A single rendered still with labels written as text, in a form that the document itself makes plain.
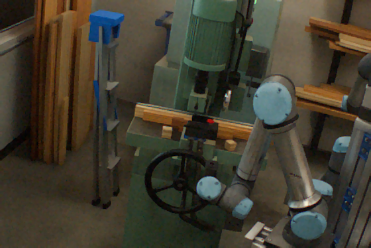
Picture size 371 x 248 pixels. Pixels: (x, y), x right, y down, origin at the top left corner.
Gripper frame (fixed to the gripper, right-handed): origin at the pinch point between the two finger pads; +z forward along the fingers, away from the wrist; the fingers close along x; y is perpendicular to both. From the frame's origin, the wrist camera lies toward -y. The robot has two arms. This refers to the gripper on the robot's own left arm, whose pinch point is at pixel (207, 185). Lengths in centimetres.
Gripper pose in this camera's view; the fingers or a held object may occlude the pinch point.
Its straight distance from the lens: 225.5
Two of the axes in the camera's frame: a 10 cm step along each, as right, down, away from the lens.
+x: 9.8, 1.8, -0.3
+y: -1.8, 9.7, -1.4
